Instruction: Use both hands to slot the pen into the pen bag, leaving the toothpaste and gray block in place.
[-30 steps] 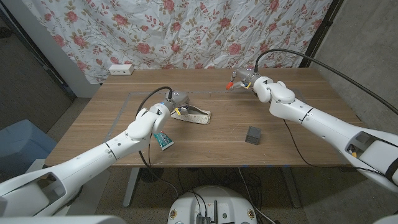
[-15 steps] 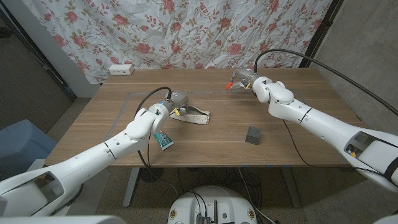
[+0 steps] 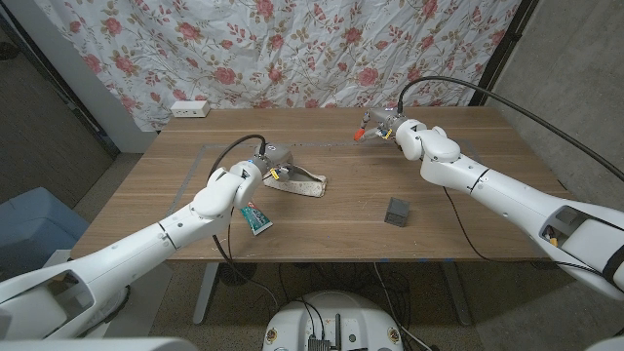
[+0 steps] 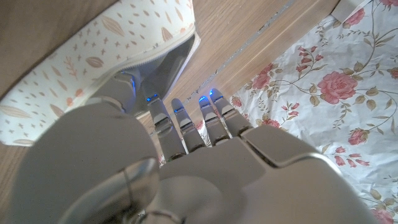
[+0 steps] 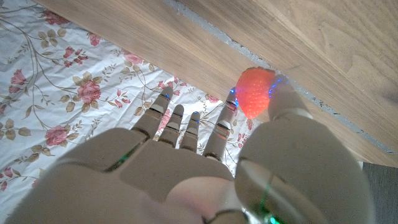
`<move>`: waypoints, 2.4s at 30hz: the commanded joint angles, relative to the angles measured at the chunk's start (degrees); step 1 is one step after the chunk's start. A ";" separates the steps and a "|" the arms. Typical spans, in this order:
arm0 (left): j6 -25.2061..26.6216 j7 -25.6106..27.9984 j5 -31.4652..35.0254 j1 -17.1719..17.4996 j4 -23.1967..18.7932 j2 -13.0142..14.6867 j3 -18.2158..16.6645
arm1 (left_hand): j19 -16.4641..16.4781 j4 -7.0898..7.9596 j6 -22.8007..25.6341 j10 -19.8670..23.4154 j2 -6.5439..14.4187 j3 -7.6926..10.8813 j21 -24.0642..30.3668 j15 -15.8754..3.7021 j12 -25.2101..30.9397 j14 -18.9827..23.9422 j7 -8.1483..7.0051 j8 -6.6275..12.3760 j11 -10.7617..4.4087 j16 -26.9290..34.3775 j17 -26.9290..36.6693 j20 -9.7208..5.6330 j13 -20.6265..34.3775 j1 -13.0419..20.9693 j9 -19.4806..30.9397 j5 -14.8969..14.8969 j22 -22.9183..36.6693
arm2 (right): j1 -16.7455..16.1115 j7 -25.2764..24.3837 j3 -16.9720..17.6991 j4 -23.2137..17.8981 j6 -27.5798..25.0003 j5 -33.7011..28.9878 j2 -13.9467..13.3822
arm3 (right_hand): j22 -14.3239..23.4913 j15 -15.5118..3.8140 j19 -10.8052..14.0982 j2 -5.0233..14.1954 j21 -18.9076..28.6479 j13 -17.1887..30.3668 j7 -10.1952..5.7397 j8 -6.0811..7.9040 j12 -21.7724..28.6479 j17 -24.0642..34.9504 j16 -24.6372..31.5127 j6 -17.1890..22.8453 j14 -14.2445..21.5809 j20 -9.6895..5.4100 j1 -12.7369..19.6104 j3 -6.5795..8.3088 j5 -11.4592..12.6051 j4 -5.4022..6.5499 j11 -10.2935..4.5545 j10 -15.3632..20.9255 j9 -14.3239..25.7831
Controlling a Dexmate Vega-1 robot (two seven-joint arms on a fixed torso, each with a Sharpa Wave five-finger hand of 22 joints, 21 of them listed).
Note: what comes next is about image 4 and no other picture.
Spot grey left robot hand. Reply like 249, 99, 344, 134
4, 70, 380, 224

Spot floral rose backdrop cloth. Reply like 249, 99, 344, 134
192, 0, 398, 224

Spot cream patterned pen bag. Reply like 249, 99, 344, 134
0, 0, 201, 147

